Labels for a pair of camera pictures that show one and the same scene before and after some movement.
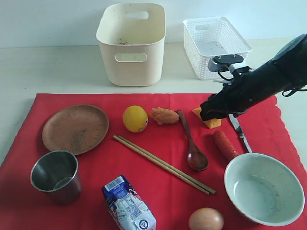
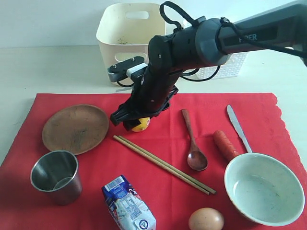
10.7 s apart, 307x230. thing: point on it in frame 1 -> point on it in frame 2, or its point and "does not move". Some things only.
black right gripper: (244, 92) -> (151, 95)
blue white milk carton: (127, 208) does not move
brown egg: (206, 218) does not move
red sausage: (225, 144) does not move
